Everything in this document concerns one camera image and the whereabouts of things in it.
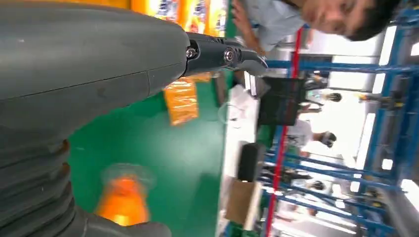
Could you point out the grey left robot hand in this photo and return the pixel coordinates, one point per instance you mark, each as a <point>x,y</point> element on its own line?
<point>82,55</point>

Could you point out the orange drink bottle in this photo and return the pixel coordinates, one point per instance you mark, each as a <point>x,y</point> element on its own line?
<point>160,13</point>
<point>199,16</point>
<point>122,202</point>

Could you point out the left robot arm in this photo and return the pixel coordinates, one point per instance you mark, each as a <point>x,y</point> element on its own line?
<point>29,189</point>

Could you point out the yellow plastic sheet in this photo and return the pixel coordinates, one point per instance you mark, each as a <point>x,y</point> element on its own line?
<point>181,101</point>

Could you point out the green table mat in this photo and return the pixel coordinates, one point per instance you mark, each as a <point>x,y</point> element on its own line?
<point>183,157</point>

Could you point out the person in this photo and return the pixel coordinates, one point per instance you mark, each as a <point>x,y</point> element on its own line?
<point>304,134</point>
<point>332,97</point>
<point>275,19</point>

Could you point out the black case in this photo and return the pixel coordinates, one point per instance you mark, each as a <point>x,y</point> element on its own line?
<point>250,163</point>

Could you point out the black tablet on stand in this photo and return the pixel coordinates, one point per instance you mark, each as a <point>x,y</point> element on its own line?
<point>281,101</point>

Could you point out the cardboard box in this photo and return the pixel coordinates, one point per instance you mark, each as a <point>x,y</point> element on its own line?
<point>240,202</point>

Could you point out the red pole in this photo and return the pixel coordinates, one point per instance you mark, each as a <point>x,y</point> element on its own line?
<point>278,163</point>

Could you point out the blue metal rack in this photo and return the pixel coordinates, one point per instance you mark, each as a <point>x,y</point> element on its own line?
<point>327,67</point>

